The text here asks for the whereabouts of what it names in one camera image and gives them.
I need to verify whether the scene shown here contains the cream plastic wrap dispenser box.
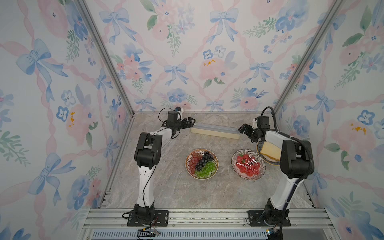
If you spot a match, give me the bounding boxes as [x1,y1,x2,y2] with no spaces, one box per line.
[191,123,241,140]

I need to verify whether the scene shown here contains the dark blue yellow-rimmed plate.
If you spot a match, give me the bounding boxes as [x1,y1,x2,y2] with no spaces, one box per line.
[256,140,283,166]

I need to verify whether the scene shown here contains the round plate with grapes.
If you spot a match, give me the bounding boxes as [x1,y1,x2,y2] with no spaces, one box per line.
[185,148,220,181]

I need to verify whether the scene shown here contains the glass bowl with striped rim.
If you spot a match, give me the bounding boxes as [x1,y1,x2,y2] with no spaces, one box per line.
[231,148,267,181]

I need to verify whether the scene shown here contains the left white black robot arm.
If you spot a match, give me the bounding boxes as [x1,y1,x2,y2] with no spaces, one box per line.
[131,107,196,226]

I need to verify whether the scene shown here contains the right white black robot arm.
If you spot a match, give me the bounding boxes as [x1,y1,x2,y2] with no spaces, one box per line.
[238,116,315,226]

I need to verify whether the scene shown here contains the slice of bread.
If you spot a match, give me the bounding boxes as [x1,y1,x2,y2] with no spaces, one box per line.
[260,142,281,162]

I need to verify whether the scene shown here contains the red strawberries pile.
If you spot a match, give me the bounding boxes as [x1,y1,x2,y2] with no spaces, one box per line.
[235,154,261,177]

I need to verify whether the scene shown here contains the mixed colour grapes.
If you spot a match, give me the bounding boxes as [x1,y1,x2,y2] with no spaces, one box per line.
[188,150,217,179]

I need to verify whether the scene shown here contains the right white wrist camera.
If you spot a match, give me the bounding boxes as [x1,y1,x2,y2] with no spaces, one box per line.
[253,117,260,129]

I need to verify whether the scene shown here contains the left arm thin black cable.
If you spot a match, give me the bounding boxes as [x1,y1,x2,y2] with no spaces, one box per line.
[122,107,181,219]

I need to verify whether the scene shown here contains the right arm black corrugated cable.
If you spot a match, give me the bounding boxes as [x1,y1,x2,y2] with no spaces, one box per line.
[260,106,315,217]

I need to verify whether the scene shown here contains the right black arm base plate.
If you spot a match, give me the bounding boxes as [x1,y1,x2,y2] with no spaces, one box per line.
[247,210,282,227]

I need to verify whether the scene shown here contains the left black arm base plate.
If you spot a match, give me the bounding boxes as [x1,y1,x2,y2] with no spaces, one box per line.
[127,210,170,227]

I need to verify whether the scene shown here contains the aluminium mounting rail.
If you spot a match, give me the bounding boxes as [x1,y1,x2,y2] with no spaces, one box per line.
[78,209,340,240]

